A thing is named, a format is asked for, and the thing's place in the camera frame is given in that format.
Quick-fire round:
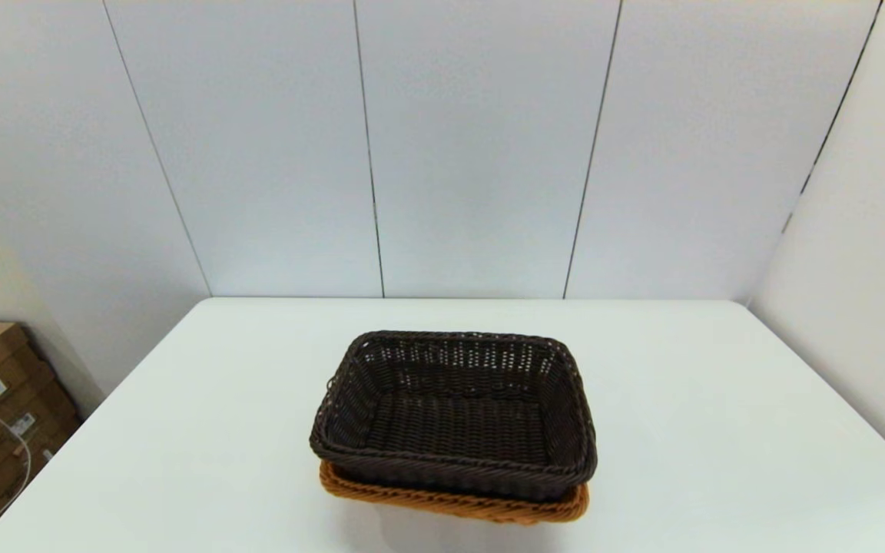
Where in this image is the orange wicker basket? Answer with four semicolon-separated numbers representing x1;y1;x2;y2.
319;459;590;526

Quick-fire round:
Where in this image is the dark brown wicker basket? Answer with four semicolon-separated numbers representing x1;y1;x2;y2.
309;330;598;504

